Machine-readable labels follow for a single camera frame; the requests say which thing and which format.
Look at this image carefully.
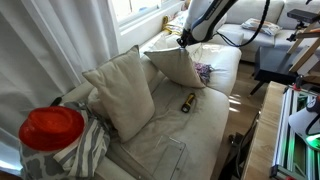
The black camera on tripod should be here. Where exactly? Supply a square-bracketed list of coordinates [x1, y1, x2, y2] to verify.
[286, 8, 319, 31]

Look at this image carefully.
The yellow black flashlight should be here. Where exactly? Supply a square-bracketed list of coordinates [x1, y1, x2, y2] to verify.
[180, 92, 197, 114]

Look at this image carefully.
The striped grey cloth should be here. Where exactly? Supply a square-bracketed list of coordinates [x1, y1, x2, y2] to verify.
[19, 101, 112, 180]

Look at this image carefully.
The wooden tripod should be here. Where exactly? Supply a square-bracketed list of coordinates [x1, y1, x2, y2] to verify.
[287, 19, 320, 75]

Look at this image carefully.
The white rounded device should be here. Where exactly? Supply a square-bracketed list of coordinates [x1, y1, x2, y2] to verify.
[288, 96, 320, 152]

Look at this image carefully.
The clear acrylic box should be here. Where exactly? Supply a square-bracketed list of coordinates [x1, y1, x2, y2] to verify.
[121, 134, 187, 180]

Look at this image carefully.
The striped background cushion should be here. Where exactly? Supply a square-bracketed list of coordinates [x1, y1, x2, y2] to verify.
[241, 17, 283, 37]

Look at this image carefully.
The black handle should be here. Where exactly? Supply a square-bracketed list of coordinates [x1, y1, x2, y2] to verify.
[49, 96, 64, 107]

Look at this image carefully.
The black table frame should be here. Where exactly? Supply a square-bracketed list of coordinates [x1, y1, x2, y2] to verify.
[218, 111, 262, 180]

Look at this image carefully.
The small beige pillow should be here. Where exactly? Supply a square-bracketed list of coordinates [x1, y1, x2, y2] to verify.
[143, 46, 207, 89]

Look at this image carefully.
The white curtain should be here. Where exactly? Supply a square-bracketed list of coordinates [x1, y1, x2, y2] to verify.
[0, 0, 122, 175]

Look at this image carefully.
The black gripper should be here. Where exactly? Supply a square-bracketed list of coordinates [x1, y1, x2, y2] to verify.
[176, 29, 195, 49]

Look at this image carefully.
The black coffee table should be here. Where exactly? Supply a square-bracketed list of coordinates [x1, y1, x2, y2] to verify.
[249, 45, 301, 98]

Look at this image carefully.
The maroon patterned fleece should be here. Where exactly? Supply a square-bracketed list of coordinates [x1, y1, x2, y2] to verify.
[193, 61, 214, 85]

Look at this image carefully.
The light wooden table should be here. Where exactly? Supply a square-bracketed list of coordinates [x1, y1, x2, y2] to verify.
[241, 80, 320, 180]

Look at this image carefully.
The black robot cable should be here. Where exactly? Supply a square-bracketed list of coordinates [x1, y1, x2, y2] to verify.
[215, 0, 272, 48]

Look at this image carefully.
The large beige throw pillow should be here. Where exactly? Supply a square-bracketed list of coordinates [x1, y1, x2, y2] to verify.
[82, 44, 156, 144]

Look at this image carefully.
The beige sofa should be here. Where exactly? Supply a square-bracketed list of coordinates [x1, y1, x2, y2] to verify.
[59, 23, 243, 180]

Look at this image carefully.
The yellow floral cloth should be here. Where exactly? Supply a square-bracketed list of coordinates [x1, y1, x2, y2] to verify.
[162, 9, 188, 36]

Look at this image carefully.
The white framed window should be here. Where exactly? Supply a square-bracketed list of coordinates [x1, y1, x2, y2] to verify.
[108, 0, 188, 28]

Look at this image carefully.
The red hat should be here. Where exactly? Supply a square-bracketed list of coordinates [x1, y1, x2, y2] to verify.
[18, 105, 86, 152]

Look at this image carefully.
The aluminium rail frame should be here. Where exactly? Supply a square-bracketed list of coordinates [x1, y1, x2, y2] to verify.
[269, 84, 320, 180]

